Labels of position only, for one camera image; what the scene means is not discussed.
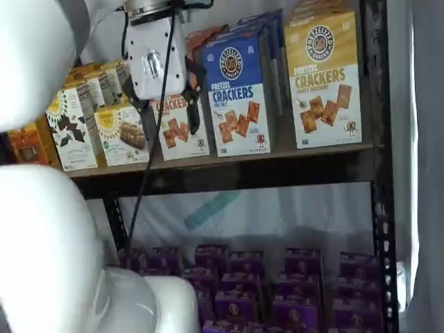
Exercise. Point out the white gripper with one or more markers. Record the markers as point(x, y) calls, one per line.
point(156, 59)

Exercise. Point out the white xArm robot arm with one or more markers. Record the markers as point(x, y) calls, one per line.
point(34, 243)

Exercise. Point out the orange pretzel crackers box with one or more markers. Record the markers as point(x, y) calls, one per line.
point(196, 48)
point(177, 138)
point(211, 31)

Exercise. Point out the yellow white snack bar box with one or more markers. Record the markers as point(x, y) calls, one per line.
point(121, 138)

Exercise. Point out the blue pretzel crackers box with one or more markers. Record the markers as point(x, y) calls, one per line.
point(274, 69)
point(236, 104)
point(280, 41)

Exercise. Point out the white box dark crackers print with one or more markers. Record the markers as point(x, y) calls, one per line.
point(73, 138)

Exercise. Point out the orange mascot snack box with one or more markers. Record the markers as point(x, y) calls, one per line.
point(52, 145)
point(27, 145)

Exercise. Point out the brown wooden shelf board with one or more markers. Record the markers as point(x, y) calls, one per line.
point(284, 145)

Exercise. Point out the purple snack box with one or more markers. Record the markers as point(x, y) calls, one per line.
point(223, 326)
point(302, 260)
point(201, 279)
point(137, 260)
point(241, 284)
point(211, 258)
point(236, 305)
point(357, 288)
point(247, 263)
point(166, 260)
point(357, 317)
point(359, 264)
point(298, 286)
point(295, 315)

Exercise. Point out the white backdrop teal print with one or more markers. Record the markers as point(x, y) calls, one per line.
point(260, 222)

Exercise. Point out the white fabric curtain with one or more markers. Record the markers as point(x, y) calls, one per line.
point(423, 173)

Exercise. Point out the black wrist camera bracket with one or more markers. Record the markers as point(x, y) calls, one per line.
point(194, 3)

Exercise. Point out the black metal shelf frame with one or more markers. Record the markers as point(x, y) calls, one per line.
point(381, 243)

